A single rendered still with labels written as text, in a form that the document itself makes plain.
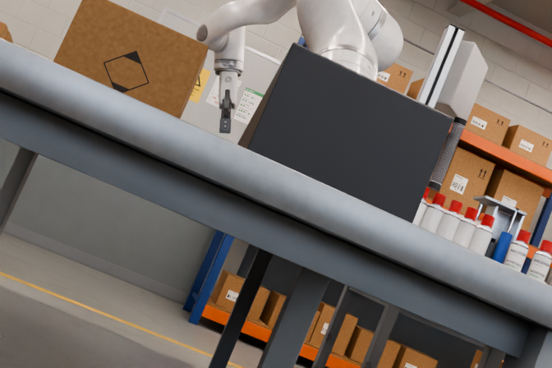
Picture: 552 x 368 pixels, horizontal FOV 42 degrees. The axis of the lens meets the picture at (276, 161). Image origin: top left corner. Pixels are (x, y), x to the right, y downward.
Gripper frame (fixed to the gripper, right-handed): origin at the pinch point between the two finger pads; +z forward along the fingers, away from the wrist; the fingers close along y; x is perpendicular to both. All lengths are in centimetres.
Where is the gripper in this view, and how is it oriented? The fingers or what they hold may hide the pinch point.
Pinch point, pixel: (225, 126)
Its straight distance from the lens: 208.0
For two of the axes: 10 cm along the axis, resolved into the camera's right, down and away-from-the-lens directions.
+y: -0.8, 0.8, 9.9
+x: -10.0, -0.6, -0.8
